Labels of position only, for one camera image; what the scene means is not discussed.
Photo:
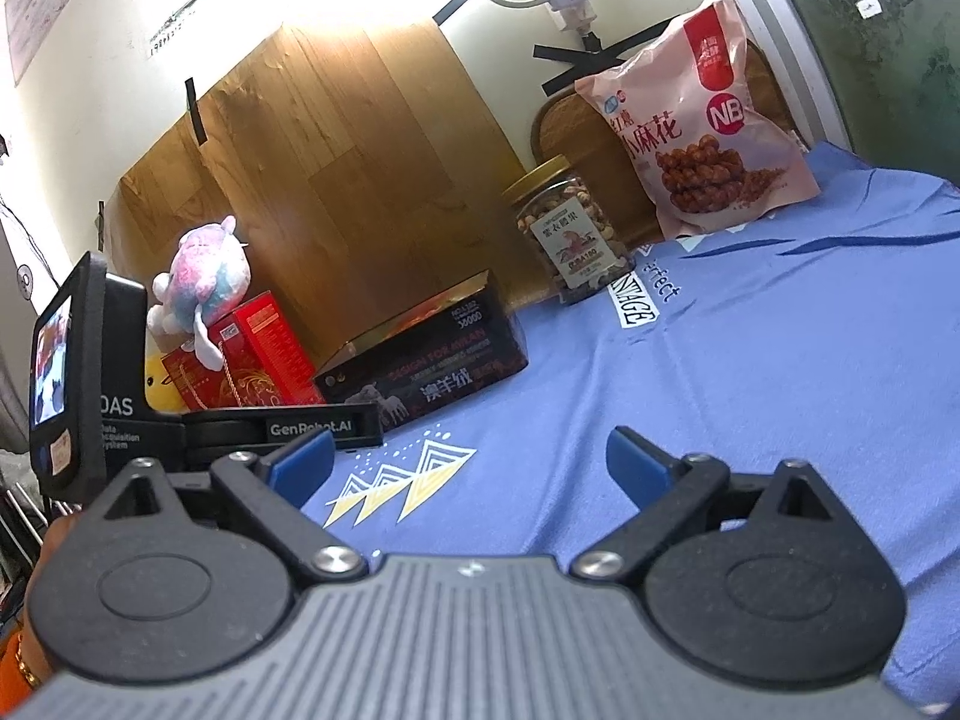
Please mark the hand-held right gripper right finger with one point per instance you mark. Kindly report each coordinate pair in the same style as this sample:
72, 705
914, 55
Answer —
637, 461

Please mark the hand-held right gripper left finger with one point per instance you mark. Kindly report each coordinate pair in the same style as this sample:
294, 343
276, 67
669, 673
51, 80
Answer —
300, 461

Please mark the black cardboard box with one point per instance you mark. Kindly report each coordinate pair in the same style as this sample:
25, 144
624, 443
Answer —
435, 360

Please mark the person's left forearm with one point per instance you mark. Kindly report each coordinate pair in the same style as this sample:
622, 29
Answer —
15, 667

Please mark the person's left hand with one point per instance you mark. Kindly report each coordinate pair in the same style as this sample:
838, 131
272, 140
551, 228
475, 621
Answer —
45, 562

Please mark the yellow plush toy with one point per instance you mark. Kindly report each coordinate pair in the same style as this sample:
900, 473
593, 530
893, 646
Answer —
161, 390

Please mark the pink blue plush toy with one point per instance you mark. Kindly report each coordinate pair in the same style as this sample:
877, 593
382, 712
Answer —
202, 270

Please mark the red gift bag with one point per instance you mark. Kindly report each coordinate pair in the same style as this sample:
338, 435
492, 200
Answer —
262, 345

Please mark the blue printed blanket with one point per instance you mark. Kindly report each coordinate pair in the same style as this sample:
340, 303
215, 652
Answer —
750, 352

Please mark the clear nut jar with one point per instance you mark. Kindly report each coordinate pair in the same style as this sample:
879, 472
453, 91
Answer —
566, 232

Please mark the wooden board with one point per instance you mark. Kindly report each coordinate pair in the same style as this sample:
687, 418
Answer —
337, 165

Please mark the pink snack bag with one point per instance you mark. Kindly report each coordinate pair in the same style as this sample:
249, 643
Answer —
697, 127

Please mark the woven rattan mat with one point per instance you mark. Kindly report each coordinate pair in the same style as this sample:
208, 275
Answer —
570, 127

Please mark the black tape cross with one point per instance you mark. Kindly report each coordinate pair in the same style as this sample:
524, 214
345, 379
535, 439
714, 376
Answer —
570, 64

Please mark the round wall hook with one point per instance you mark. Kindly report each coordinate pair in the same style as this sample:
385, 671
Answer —
25, 282

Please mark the wall calendar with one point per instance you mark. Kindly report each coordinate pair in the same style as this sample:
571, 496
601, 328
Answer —
37, 7

